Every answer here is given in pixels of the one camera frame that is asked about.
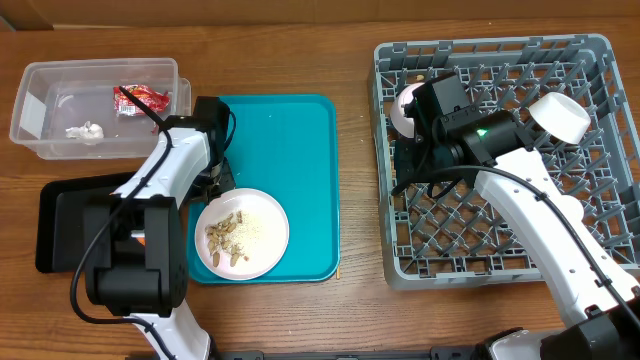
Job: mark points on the pink plate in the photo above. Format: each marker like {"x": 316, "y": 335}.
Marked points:
{"x": 264, "y": 233}

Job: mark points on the pink bowl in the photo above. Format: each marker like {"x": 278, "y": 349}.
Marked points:
{"x": 401, "y": 122}

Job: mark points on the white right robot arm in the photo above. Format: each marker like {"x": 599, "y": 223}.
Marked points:
{"x": 447, "y": 139}

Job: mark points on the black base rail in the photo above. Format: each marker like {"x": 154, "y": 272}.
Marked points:
{"x": 350, "y": 354}

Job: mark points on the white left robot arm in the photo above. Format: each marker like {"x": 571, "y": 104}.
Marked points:
{"x": 147, "y": 205}

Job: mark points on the red snack wrapper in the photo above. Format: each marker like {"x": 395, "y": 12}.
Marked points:
{"x": 155, "y": 101}

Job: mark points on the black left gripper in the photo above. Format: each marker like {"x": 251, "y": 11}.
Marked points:
{"x": 225, "y": 181}

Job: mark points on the black tray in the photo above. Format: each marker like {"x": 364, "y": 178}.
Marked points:
{"x": 60, "y": 235}

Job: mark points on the teal serving tray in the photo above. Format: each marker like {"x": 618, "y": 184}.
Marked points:
{"x": 286, "y": 147}

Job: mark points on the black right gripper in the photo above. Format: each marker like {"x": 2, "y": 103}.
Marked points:
{"x": 411, "y": 154}

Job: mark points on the white tissue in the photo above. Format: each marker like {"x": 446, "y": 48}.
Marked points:
{"x": 89, "y": 133}

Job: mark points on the peanut shell scraps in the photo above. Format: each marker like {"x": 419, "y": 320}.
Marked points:
{"x": 220, "y": 240}

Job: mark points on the grey dishwasher rack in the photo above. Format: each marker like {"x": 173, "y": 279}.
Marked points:
{"x": 460, "y": 240}

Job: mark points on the white bowl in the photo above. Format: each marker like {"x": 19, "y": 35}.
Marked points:
{"x": 561, "y": 116}

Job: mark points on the clear plastic bin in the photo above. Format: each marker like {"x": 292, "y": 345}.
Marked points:
{"x": 57, "y": 95}

